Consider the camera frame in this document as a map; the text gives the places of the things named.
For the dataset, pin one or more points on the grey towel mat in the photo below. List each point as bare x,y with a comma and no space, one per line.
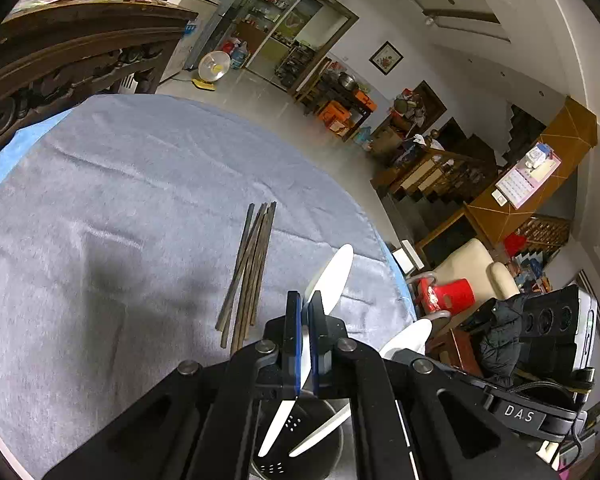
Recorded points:
119,232

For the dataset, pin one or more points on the perforated metal utensil holder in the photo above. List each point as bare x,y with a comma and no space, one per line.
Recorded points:
306,416

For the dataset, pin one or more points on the orange boxes on shelf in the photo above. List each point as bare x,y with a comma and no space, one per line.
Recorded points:
350,108

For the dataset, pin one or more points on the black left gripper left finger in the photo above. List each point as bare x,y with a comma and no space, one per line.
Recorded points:
270,369

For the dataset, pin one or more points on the blue cloth under towel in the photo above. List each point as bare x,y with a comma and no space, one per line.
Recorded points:
23,141

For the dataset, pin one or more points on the cream armchair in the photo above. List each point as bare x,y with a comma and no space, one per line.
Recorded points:
486,277

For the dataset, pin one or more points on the small white floor fan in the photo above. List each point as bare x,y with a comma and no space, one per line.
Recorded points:
212,67

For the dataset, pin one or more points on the red plastic stool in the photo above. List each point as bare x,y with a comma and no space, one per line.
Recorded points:
454,297

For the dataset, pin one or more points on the framed wall picture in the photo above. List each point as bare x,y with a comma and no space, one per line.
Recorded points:
386,58

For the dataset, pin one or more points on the dark carved wooden furniture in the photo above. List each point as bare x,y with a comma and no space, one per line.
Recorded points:
56,57

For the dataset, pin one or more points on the wall calendar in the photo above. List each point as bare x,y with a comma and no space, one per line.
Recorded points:
522,180

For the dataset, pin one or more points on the white spoon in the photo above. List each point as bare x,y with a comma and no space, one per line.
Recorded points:
412,338
330,283

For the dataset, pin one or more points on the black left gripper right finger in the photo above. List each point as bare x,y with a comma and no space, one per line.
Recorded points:
339,364

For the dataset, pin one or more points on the dark wooden chopstick two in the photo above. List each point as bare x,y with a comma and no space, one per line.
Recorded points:
241,322

